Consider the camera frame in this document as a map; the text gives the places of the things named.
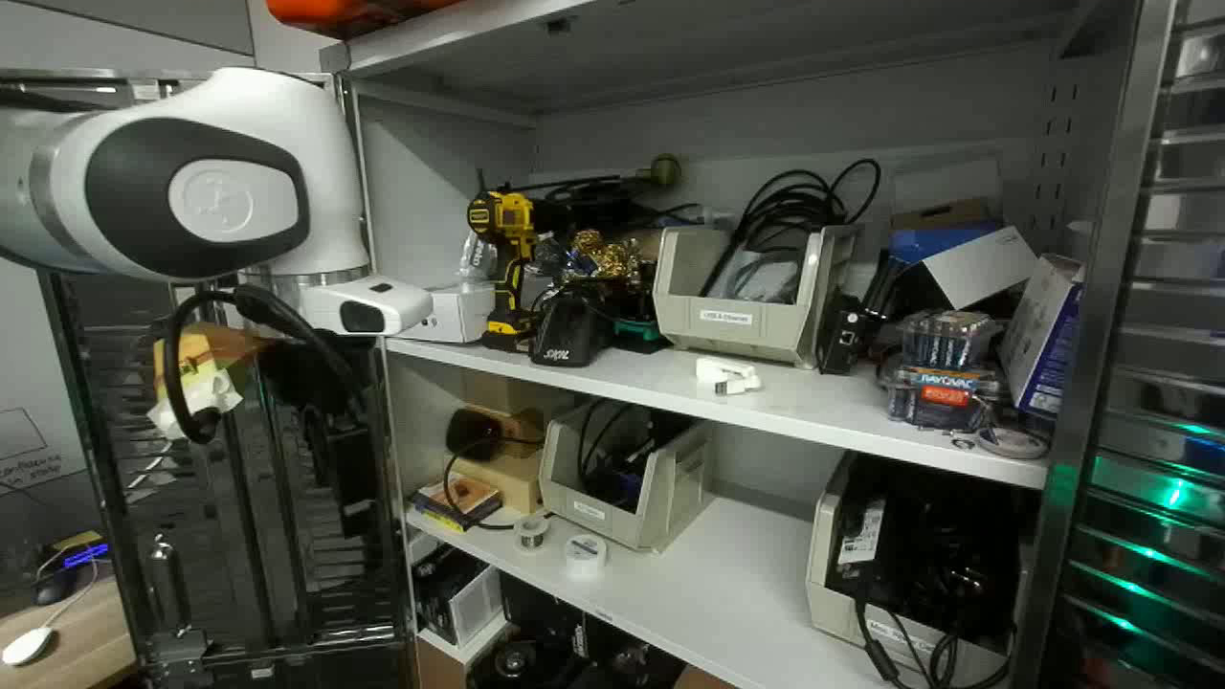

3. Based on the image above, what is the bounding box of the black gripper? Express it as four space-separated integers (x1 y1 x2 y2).
264 331 377 419

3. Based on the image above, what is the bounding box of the small white object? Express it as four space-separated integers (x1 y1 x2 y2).
694 353 765 399

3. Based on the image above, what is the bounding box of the white rectangular device box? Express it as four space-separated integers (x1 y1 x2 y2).
403 279 500 349

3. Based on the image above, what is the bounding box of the white glove shaped object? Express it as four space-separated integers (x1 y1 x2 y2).
453 230 507 289

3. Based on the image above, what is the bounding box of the white open box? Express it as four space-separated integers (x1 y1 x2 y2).
409 543 511 649

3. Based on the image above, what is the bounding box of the orange object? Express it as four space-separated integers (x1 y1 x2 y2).
264 0 453 36

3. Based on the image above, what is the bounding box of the white spoon shaped object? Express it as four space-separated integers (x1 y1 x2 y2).
0 593 86 672

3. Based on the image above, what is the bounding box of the beige tool box bin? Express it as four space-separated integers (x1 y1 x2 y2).
652 223 849 369

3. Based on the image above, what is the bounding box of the blue cardboard box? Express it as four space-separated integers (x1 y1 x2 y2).
886 209 1012 276

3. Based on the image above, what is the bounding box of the black round gadget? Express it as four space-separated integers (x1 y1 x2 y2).
446 405 511 468

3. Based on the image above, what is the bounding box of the glass door server rack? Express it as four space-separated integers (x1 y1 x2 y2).
35 258 417 689

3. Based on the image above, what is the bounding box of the flat black yellow board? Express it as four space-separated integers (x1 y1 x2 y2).
403 487 514 537

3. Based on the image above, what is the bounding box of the black battery charger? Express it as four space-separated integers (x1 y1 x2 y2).
523 284 619 369

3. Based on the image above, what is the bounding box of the small grey tape roll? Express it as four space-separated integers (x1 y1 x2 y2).
514 508 554 549

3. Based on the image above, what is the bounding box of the device with blue light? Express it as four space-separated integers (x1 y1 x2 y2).
28 533 114 603

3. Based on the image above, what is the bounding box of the small white tape roll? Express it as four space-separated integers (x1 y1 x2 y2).
564 529 613 572

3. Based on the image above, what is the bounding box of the grey metal shelf unit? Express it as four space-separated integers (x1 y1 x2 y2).
317 0 1184 689

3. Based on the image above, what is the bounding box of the small black device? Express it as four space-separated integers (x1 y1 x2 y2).
812 289 874 377

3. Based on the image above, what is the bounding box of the large beige bin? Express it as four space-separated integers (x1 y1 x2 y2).
802 448 1040 656

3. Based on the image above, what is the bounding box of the white paper card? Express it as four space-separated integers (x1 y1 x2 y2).
918 223 1040 315

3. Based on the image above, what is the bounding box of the flat clear tape roll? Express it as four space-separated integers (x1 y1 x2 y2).
978 419 1054 461

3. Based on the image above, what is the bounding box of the blue and white carton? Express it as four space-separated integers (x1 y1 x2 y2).
998 251 1089 419

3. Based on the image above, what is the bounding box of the metal slatted rack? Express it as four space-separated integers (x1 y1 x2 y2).
1047 0 1225 689

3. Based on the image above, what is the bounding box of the yellow white cable tag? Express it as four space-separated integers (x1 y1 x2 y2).
171 357 248 418

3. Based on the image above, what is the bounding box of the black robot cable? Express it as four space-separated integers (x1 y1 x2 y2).
158 279 369 448

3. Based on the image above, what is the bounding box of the yellow cordless drill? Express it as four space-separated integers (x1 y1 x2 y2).
462 184 548 353

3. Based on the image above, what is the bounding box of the beige bin with black cables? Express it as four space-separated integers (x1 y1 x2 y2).
535 403 721 554

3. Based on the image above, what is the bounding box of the black coiled cable bundle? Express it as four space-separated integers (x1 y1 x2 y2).
696 152 887 299

